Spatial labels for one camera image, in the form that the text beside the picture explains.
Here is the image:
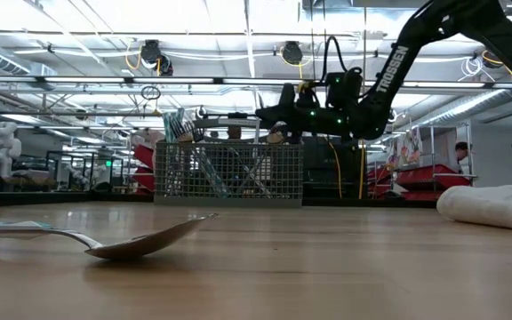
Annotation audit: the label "horizontal light bar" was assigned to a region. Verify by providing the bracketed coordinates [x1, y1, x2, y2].
[0, 74, 512, 90]

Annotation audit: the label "shelf rack with red bins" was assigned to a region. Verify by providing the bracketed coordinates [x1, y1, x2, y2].
[365, 123, 480, 202]

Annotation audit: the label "stacked red bins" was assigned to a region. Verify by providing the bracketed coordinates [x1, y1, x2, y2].
[130, 128, 158, 196]

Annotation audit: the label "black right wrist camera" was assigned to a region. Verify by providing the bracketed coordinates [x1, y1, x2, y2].
[324, 67, 364, 108]

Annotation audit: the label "black ceiling cable reel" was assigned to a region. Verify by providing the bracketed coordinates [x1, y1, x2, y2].
[279, 39, 307, 68]
[139, 38, 175, 77]
[477, 43, 512, 71]

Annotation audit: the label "colourful poster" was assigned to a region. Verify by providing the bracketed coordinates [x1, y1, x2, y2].
[387, 127, 422, 169]

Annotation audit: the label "silver air duct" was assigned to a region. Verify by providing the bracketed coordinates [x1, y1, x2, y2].
[409, 87, 512, 131]

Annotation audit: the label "blue patterned handle fork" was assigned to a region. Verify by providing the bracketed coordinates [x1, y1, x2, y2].
[191, 120, 206, 144]
[170, 117, 231, 199]

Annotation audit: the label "orange hanging cable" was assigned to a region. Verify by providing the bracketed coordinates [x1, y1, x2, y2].
[324, 135, 344, 200]

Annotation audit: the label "black cabinet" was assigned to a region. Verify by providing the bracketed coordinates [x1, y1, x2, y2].
[302, 135, 364, 200]

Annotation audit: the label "black aluminium table frame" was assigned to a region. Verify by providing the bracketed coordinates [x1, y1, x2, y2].
[0, 189, 439, 209]

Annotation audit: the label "white plaid cloth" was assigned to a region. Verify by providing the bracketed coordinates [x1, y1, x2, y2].
[436, 184, 512, 235]

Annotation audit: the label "hanging cable ring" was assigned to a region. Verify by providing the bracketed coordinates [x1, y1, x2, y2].
[140, 84, 163, 101]

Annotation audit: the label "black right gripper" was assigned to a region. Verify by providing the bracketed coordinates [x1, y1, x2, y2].
[254, 82, 364, 145]

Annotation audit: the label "blue patterned handle knife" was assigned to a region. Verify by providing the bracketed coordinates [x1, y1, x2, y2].
[161, 110, 176, 144]
[172, 108, 187, 134]

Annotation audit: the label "black framed glass enclosure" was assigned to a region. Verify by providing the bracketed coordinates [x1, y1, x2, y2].
[44, 149, 124, 193]

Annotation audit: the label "grey mesh cutlery basket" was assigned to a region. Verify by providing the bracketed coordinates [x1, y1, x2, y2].
[153, 115, 306, 209]

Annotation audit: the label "yellow post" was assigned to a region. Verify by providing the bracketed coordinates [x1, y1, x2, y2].
[357, 137, 367, 200]

